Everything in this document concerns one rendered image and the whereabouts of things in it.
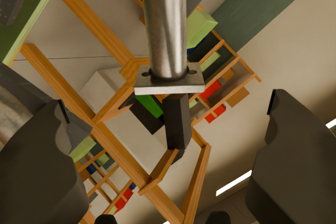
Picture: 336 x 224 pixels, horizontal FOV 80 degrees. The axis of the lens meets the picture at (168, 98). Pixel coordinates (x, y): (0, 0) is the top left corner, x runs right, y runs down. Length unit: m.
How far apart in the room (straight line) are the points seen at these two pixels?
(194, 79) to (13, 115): 0.15
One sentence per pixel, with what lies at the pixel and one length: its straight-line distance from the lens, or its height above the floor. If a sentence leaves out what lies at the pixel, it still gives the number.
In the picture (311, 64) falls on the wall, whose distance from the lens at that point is 6.39.
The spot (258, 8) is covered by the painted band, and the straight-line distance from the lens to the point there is 6.21.
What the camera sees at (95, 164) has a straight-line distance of 5.95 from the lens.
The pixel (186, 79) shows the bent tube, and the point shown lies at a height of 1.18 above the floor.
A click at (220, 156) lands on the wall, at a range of 6.92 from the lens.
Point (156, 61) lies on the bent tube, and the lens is 0.15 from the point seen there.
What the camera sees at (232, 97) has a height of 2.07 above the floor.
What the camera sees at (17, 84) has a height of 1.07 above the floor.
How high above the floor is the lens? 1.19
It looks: 3 degrees down
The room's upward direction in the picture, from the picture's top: 138 degrees clockwise
